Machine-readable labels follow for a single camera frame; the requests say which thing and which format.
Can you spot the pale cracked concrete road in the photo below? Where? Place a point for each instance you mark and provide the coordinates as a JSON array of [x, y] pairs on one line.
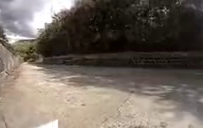
[[89, 93]]

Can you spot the dense wood of dark trees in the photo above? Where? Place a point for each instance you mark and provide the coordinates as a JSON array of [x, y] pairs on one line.
[[122, 26]]

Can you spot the robot's own part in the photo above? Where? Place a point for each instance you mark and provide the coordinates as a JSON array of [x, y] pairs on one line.
[[51, 124]]

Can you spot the distant green hillside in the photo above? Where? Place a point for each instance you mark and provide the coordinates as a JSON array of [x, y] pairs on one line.
[[22, 46]]

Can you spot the low dark retaining wall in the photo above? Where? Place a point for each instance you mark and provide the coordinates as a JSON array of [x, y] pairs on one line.
[[122, 59]]

